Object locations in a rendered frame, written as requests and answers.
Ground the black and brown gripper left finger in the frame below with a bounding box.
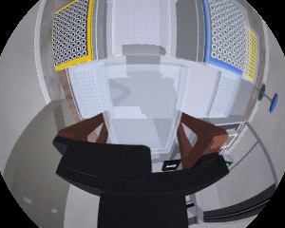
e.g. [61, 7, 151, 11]
[56, 113, 108, 143]

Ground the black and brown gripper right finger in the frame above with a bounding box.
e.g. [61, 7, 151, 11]
[177, 112, 229, 169]

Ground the black square pad with white label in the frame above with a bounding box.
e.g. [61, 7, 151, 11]
[161, 159, 181, 171]

